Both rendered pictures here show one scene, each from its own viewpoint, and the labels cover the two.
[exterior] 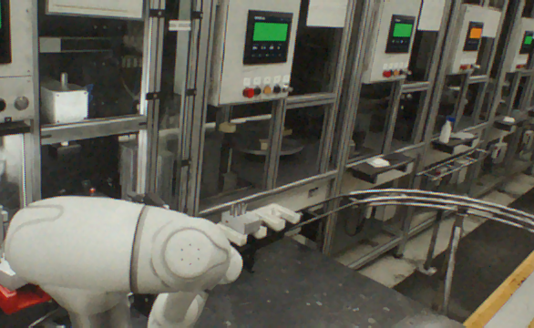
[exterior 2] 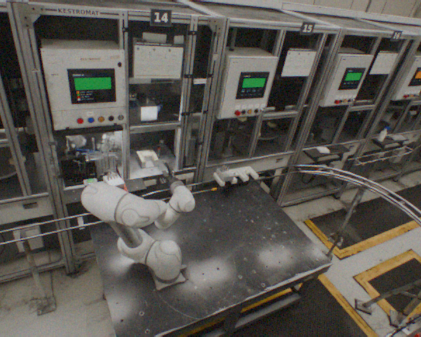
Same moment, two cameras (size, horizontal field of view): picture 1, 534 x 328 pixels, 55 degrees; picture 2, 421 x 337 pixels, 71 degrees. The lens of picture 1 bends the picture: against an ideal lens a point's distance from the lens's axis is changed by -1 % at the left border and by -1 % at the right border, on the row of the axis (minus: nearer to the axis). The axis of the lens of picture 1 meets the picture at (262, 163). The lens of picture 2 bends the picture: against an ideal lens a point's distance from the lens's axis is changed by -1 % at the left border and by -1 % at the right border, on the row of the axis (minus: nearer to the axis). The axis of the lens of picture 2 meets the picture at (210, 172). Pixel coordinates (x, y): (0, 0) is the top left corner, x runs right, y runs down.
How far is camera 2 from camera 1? 0.66 m
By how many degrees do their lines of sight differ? 22
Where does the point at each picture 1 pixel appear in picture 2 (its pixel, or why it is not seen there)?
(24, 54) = (121, 97)
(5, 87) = (114, 111)
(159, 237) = (121, 209)
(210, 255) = (135, 220)
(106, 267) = (107, 213)
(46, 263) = (90, 208)
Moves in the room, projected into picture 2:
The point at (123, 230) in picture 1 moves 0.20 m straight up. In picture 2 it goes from (113, 203) to (110, 162)
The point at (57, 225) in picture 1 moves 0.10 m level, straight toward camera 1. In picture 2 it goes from (94, 196) to (86, 213)
